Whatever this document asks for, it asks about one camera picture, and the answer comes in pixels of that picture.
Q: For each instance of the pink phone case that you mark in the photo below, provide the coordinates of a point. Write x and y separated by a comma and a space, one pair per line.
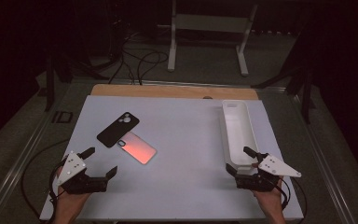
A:
139, 151

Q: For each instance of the person's right hand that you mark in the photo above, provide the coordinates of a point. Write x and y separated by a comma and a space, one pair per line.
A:
272, 205

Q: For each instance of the black phone case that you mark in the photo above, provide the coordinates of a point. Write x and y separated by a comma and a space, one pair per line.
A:
115, 131

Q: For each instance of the white metal stand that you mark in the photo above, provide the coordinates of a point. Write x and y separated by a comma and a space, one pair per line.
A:
211, 23

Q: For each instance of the black tripod stand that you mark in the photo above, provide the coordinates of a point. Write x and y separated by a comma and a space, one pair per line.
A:
306, 93
50, 84

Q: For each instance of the metal floor rail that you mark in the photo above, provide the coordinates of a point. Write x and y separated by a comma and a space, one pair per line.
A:
320, 155
21, 155

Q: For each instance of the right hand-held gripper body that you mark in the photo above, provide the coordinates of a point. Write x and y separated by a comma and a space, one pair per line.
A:
273, 168

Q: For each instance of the black floor bracket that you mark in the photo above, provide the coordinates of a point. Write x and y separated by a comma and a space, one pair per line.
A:
62, 117

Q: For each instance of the white plastic bin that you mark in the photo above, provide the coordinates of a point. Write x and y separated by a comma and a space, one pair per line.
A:
240, 130

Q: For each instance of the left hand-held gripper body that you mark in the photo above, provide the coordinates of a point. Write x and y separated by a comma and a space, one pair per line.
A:
74, 182

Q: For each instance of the person's left hand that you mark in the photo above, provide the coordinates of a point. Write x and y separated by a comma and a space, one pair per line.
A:
68, 207

